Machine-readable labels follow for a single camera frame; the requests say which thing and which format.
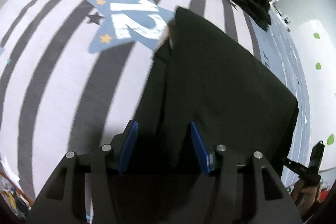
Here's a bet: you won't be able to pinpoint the white headboard green apples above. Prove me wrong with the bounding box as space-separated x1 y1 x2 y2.
290 19 335 170

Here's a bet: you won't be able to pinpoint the person right hand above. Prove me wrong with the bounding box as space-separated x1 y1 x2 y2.
290 179 318 217

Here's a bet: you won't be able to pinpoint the white nightstand with clutter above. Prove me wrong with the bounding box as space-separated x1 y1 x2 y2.
268 0 291 32

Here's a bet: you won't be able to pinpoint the striped star bed sheet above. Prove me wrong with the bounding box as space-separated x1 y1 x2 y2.
1 0 310 200

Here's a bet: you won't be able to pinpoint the black garment with beige lining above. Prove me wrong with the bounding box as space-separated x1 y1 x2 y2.
122 7 298 223

